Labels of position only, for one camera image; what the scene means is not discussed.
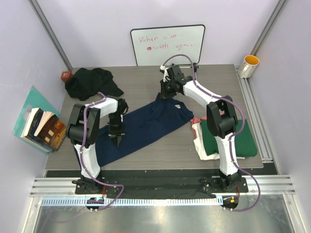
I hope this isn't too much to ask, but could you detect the white mug yellow inside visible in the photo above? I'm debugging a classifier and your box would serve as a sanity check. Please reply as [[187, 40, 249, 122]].
[[238, 55, 259, 78]]

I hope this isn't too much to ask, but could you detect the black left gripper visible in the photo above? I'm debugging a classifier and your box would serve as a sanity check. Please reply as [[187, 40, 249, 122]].
[[108, 113, 125, 144]]

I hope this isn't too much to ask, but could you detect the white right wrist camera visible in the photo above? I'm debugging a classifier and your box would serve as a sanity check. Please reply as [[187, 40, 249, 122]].
[[160, 65, 171, 82]]

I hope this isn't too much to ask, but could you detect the small red cube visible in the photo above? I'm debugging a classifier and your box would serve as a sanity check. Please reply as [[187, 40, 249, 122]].
[[61, 71, 73, 82]]

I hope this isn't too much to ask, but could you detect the navy blue t shirt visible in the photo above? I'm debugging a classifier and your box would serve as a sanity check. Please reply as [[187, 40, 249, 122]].
[[95, 95, 193, 166]]

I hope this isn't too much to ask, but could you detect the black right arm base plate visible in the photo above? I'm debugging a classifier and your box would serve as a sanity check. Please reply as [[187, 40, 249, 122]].
[[199, 176, 249, 194]]

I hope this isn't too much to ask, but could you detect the dark blue paperback book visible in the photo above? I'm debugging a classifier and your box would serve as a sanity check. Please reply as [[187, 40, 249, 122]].
[[21, 108, 51, 153]]

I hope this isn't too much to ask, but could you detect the small whiteboard with red writing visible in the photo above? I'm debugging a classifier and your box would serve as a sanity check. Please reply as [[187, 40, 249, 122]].
[[130, 24, 206, 66]]

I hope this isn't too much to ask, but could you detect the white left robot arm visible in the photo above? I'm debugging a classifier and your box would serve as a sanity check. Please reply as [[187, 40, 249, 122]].
[[66, 96, 128, 194]]

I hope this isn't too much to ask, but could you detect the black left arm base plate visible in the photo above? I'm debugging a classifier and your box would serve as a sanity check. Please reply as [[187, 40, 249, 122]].
[[71, 179, 121, 195]]

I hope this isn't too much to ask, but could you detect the teal plastic folder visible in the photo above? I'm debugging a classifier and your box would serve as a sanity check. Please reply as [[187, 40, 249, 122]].
[[13, 86, 60, 154]]

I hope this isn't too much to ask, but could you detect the folded pink t shirt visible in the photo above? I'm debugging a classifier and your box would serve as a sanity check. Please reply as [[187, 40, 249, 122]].
[[190, 116, 207, 138]]

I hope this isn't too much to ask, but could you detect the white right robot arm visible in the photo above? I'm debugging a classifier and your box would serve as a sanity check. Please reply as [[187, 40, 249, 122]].
[[160, 65, 242, 192]]

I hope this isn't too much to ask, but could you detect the folded white t shirt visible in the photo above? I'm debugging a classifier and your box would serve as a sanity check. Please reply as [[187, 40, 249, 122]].
[[192, 122, 245, 161]]

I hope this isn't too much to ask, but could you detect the folded green t shirt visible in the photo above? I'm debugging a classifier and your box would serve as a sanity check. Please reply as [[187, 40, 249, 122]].
[[200, 119, 258, 158]]

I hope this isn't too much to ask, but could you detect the brown cover paperback book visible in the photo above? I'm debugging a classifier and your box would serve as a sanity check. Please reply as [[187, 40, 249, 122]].
[[34, 111, 66, 151]]

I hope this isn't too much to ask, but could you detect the white perforated cable tray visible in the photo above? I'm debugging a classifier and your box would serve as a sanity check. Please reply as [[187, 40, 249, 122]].
[[41, 196, 223, 207]]

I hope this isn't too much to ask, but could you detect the black wire stand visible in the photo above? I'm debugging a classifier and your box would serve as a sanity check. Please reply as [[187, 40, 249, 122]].
[[171, 63, 200, 80]]

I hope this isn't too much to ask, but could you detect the black t shirt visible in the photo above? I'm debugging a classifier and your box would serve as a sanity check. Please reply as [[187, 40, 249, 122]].
[[65, 68, 124, 101]]

